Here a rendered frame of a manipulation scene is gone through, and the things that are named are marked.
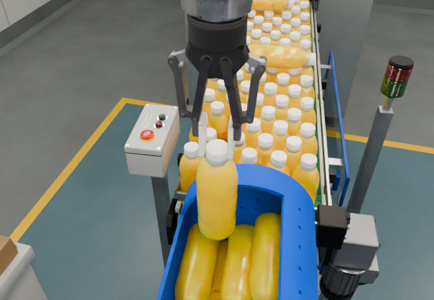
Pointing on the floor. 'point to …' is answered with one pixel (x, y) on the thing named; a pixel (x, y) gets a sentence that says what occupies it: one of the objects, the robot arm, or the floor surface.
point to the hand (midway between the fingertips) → (217, 137)
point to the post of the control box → (163, 193)
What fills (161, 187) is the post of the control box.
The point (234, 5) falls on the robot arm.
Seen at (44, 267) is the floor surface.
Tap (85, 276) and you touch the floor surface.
